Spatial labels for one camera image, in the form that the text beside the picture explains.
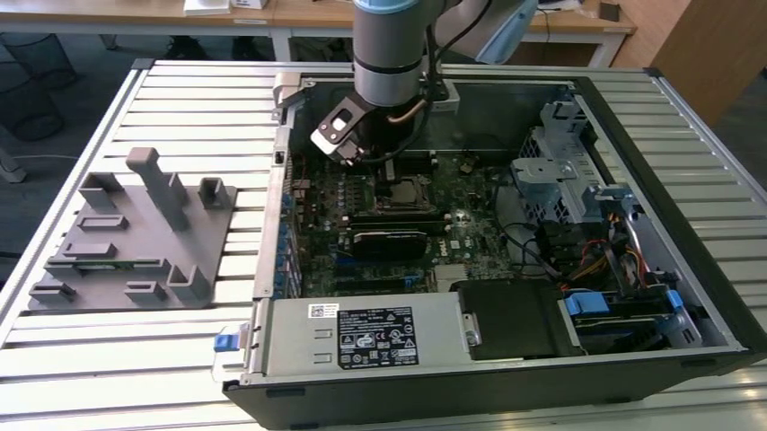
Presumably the grey case latch handle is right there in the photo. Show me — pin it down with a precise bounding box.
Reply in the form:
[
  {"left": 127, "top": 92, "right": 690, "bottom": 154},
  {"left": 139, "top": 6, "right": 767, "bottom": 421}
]
[{"left": 271, "top": 71, "right": 314, "bottom": 128}]

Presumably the silver power supply unit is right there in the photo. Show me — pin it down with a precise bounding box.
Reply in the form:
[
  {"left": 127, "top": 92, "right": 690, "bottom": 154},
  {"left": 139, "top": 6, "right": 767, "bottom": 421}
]
[{"left": 239, "top": 294, "right": 481, "bottom": 388}]

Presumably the black expansion slot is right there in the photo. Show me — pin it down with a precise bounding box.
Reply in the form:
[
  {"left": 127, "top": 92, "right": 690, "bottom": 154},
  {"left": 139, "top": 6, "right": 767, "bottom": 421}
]
[{"left": 332, "top": 277, "right": 405, "bottom": 292}]

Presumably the white desk leg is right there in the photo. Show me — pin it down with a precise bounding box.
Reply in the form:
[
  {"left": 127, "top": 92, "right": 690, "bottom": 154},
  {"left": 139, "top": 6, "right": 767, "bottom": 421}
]
[{"left": 0, "top": 123, "right": 30, "bottom": 184}]

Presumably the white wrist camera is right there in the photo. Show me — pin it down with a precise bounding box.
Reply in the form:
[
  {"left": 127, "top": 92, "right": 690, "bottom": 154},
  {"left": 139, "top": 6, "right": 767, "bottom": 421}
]
[{"left": 310, "top": 96, "right": 372, "bottom": 159}]

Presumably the wooden cabinet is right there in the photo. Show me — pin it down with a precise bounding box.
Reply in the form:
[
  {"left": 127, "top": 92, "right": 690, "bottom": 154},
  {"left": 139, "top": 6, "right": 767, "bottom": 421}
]
[{"left": 610, "top": 0, "right": 767, "bottom": 126}]

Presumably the silver chipset heatsink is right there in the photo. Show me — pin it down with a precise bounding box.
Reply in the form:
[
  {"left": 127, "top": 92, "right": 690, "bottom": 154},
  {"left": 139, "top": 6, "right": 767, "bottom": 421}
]
[{"left": 431, "top": 263, "right": 477, "bottom": 285}]

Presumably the grey parts rack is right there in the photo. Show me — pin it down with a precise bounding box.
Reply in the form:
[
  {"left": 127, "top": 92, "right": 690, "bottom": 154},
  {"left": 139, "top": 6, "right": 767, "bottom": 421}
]
[{"left": 27, "top": 146, "right": 242, "bottom": 312}]

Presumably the black mesh bin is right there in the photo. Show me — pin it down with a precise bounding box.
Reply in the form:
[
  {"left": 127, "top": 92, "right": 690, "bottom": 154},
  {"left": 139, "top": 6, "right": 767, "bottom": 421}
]
[
  {"left": 0, "top": 31, "right": 80, "bottom": 90},
  {"left": 0, "top": 60, "right": 66, "bottom": 141}
]

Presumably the black PC case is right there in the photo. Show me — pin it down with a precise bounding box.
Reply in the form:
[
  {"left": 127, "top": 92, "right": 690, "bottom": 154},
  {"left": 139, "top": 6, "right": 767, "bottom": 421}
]
[{"left": 220, "top": 66, "right": 767, "bottom": 431}]

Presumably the green motherboard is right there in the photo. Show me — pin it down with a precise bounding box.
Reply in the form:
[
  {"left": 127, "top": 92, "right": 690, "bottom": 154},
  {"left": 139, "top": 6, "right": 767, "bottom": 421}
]
[{"left": 286, "top": 150, "right": 526, "bottom": 298}]

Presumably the wooden desk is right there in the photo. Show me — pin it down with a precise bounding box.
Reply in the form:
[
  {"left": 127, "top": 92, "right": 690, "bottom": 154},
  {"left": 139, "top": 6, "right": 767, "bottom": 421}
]
[{"left": 0, "top": 0, "right": 638, "bottom": 68}]

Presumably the blue case latch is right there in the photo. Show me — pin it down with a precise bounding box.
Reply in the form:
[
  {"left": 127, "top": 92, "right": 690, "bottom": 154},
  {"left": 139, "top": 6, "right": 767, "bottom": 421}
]
[{"left": 214, "top": 327, "right": 242, "bottom": 355}]

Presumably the hard disk in blue carrier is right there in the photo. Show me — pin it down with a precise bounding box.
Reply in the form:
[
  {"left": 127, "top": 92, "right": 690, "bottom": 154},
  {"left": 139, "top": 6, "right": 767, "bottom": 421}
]
[{"left": 562, "top": 290, "right": 677, "bottom": 356}]

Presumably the green RAM stick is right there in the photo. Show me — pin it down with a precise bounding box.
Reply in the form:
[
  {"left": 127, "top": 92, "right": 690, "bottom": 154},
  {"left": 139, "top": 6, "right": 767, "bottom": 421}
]
[{"left": 70, "top": 261, "right": 138, "bottom": 273}]

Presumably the yellow orange wire bundle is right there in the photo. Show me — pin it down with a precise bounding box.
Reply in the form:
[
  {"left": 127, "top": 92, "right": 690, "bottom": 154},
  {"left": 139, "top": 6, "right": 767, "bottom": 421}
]
[{"left": 561, "top": 240, "right": 609, "bottom": 282}]

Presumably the CPU socket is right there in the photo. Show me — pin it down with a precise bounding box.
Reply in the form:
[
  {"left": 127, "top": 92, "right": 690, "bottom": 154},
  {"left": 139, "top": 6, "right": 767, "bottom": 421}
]
[{"left": 371, "top": 172, "right": 439, "bottom": 212}]

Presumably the silver drive cage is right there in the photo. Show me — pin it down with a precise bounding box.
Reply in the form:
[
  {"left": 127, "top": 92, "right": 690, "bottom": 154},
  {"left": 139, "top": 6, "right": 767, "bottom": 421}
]
[{"left": 509, "top": 101, "right": 641, "bottom": 228}]

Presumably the black graphics card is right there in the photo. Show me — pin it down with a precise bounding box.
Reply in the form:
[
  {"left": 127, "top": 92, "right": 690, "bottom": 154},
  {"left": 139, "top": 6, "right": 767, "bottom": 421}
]
[{"left": 348, "top": 229, "right": 431, "bottom": 262}]

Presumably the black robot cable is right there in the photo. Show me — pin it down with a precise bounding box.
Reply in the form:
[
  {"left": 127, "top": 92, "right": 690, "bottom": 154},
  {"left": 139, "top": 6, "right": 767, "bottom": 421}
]
[{"left": 426, "top": 0, "right": 490, "bottom": 105}]

